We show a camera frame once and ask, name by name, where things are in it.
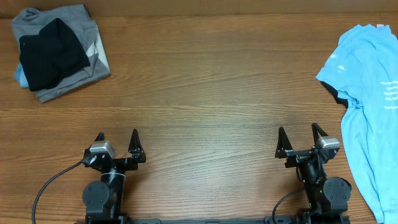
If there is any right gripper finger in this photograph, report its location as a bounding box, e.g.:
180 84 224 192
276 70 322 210
312 123 328 144
275 126 293 153

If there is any light blue printed t-shirt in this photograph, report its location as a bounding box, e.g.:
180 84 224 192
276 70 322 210
316 24 397 223

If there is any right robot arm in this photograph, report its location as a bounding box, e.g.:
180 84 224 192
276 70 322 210
272 123 352 224

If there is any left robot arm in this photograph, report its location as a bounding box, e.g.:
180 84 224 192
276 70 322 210
82 129 146 223

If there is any black t-shirt at right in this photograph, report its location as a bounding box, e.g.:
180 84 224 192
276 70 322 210
320 82 348 108

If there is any folded black garment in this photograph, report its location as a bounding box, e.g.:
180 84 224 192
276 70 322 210
19 18 90 91

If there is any folded light blue garment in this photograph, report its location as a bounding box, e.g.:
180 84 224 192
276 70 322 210
14 63 29 88

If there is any folded grey garment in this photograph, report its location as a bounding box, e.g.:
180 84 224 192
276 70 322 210
11 4 111 103

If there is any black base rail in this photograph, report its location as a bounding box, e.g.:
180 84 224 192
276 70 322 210
74 215 351 224

